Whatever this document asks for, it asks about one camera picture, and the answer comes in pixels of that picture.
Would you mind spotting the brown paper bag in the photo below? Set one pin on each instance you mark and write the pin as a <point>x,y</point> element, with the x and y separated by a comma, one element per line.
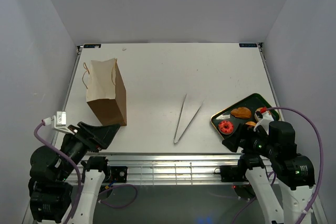
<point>106,94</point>

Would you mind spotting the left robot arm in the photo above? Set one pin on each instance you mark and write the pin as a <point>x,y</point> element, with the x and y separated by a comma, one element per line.
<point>62,187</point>

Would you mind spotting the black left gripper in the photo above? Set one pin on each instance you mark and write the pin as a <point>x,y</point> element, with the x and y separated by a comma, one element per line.
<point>100,136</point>

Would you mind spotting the metal tongs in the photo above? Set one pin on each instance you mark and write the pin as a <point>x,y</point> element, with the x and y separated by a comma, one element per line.
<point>189,110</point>

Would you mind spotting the green serving tray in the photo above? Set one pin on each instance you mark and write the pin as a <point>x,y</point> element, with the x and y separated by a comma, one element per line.
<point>253,102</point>

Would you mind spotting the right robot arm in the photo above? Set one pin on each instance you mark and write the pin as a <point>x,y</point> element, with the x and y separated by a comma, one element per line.
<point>282,179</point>

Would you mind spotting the red fake donut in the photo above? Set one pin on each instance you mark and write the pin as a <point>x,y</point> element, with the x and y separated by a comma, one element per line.
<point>226,127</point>

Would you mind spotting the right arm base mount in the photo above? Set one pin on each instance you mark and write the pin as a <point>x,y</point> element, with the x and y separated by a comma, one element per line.
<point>228,173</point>

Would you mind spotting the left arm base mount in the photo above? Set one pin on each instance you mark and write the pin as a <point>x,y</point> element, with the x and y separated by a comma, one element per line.
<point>116,174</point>

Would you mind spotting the brown fake croissant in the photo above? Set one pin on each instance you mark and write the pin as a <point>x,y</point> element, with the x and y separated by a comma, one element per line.
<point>241,113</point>

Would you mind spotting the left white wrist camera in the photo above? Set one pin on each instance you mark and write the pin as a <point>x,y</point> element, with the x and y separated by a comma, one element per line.
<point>58,122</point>

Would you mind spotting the aluminium front rail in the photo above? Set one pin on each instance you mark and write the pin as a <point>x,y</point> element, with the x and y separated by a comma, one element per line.
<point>172,169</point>

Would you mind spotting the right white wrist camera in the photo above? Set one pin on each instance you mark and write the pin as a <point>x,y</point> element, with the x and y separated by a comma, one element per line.
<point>264,123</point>

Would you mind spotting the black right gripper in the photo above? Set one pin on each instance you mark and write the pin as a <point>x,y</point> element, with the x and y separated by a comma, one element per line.
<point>243,132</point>

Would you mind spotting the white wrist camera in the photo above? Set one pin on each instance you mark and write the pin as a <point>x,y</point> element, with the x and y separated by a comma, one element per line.
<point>264,123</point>
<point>58,122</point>

